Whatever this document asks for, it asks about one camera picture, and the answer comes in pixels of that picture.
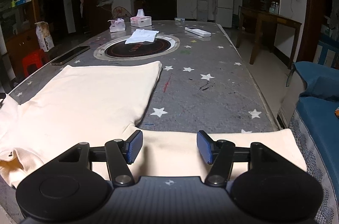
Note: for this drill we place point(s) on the round induction cooktop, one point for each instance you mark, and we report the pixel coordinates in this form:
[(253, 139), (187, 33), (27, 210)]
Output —
[(118, 50)]

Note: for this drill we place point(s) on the white folded cloth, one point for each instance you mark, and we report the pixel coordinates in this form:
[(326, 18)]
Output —
[(140, 36)]

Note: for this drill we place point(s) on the pink tissue box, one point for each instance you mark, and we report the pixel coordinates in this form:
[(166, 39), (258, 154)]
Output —
[(140, 20)]

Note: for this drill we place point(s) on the small electric fan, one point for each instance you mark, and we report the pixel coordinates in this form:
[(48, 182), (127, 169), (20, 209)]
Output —
[(122, 13)]

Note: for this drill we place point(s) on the black smartphone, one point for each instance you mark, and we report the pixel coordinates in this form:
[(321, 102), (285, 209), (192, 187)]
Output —
[(71, 54)]

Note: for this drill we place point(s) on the small clear dish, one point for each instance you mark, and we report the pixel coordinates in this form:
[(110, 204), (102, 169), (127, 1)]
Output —
[(180, 20)]

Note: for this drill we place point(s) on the red plastic stool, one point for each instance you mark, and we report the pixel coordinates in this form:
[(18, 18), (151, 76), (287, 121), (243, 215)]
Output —
[(37, 58)]

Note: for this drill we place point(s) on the water dispenser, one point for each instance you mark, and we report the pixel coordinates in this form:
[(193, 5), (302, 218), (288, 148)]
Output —
[(202, 10)]

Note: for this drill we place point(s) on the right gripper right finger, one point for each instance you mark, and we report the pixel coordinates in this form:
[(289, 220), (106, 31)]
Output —
[(219, 155)]

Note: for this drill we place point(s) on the white paper bag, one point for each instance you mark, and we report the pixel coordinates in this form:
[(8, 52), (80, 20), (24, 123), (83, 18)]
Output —
[(44, 36)]

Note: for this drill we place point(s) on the white remote control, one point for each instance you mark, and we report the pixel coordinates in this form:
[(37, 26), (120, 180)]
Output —
[(198, 32)]

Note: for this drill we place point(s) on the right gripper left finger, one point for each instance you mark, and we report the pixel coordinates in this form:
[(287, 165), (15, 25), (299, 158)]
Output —
[(121, 153)]

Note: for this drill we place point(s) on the brown wooden side table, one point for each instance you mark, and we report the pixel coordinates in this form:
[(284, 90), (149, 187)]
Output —
[(265, 31)]

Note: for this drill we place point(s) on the blue sofa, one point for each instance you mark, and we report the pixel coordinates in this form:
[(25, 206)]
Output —
[(310, 110)]

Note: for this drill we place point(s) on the cream white garment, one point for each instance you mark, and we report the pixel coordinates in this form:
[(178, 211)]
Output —
[(97, 104)]

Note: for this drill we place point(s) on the white refrigerator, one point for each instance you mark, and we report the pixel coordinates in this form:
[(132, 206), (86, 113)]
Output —
[(224, 12)]

